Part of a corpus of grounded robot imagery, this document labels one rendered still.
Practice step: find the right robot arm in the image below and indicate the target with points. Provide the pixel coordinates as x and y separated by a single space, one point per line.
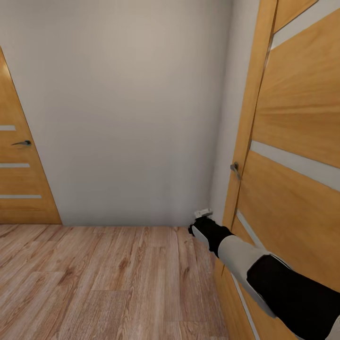
309 309

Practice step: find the door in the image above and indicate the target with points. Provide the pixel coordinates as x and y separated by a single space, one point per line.
25 194
284 187

